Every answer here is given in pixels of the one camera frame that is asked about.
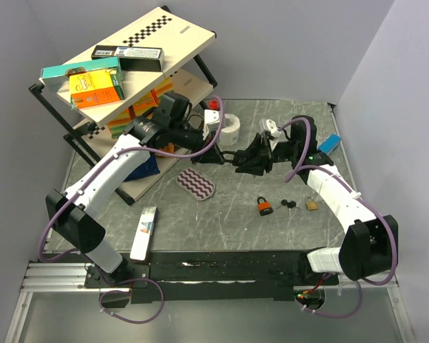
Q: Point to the black headed keys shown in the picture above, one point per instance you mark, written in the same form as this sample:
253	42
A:
290	205

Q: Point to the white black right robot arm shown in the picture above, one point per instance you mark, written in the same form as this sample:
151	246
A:
369	250

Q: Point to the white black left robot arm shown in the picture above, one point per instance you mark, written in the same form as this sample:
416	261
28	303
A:
73	212

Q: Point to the orange black padlock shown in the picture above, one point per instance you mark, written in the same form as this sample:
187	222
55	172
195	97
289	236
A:
264	207

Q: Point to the white toothpaste box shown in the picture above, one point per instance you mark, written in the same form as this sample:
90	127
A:
144	234

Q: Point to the pink striped sponge pad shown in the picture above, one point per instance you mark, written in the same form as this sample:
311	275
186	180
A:
195	184

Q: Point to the teal long box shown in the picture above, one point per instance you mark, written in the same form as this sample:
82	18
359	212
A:
56	78

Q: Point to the aluminium frame rail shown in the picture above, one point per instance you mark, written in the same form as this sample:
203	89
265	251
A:
56	277

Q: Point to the black padlock with keys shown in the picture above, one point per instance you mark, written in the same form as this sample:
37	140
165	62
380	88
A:
236	158

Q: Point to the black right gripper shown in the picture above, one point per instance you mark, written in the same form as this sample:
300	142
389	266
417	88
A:
259	153

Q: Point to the black white long box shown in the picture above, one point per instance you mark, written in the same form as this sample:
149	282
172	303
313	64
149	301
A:
132	58

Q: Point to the beige black tiered shelf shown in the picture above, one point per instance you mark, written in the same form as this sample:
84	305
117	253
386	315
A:
181	41

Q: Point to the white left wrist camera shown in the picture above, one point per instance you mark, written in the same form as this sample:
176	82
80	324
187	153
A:
211	117

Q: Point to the blue silver box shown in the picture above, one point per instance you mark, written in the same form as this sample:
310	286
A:
330	144

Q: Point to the white toilet paper roll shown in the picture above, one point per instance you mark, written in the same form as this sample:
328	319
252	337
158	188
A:
231	130

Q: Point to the brass padlock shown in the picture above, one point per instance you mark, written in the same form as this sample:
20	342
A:
311	203

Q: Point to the yellow green sponge pack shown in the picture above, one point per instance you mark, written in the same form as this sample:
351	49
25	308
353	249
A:
149	100
161	89
117	125

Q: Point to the blue snack bag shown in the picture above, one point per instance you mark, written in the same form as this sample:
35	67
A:
147	169

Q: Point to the orange yellow box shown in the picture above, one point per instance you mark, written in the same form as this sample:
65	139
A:
94	88

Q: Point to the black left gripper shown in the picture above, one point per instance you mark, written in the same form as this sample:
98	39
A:
211	156

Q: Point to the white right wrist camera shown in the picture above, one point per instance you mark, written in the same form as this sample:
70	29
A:
269	130

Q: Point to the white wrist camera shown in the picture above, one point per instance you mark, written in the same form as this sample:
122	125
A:
269	130
211	117

